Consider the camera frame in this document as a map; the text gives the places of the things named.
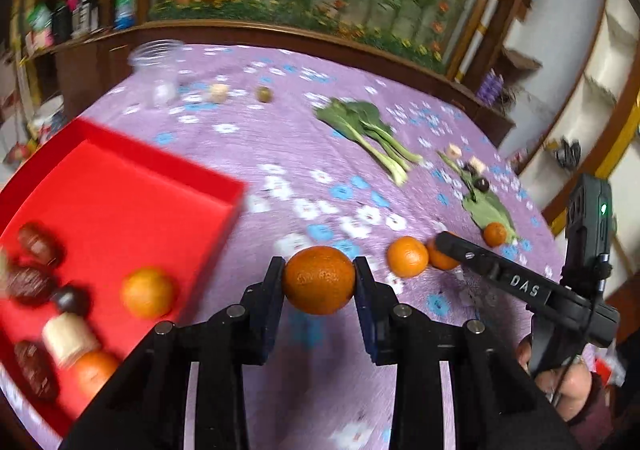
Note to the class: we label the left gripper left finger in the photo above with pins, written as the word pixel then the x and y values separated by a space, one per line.
pixel 263 302

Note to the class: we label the red shallow box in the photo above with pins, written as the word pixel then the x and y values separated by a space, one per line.
pixel 116 205

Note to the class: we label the clear plastic cup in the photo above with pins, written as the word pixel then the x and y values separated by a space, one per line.
pixel 156 63

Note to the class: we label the beige cake block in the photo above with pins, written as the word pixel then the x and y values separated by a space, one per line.
pixel 67 338

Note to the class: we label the small beige piece by cup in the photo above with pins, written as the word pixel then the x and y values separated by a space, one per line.
pixel 218 93

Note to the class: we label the purple bottles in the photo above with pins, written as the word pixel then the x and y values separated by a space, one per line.
pixel 490 88

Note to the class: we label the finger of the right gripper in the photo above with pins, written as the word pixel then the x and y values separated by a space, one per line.
pixel 501 272

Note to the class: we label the green water bottle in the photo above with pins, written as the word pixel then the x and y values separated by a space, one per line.
pixel 124 13

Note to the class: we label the dark plum on leaf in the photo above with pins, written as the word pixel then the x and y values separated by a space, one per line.
pixel 481 184

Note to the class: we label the dark plum front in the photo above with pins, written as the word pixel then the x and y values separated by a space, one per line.
pixel 71 299

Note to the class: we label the bok choy stalk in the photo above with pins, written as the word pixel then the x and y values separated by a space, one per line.
pixel 361 123

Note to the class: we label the small green olive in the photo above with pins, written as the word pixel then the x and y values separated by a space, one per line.
pixel 264 94

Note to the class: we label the small beige piece right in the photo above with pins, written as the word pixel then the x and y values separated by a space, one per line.
pixel 453 151

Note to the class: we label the red date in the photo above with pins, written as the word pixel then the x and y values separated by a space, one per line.
pixel 29 285
pixel 36 370
pixel 38 244

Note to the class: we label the orange mandarin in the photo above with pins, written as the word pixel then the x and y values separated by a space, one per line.
pixel 147 293
pixel 407 257
pixel 495 234
pixel 439 260
pixel 93 370
pixel 319 280

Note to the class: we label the purple floral tablecloth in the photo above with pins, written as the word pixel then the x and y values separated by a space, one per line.
pixel 307 186

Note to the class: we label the black thermos flask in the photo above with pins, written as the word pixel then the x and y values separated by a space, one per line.
pixel 85 17

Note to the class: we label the green snack bag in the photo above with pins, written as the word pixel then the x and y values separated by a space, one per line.
pixel 40 27

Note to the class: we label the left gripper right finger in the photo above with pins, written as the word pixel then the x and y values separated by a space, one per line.
pixel 375 302

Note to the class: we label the dark plum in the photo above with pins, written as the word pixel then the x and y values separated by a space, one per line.
pixel 71 299
pixel 481 184

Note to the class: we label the green leaf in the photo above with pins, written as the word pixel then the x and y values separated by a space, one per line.
pixel 483 208

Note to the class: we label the orange mandarin on leaf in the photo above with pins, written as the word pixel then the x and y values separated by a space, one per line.
pixel 495 234

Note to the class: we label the red date front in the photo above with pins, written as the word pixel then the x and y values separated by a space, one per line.
pixel 36 370

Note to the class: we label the small white piece right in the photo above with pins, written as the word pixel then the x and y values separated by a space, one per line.
pixel 477 166

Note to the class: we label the right hand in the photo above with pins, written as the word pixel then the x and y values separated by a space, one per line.
pixel 569 387

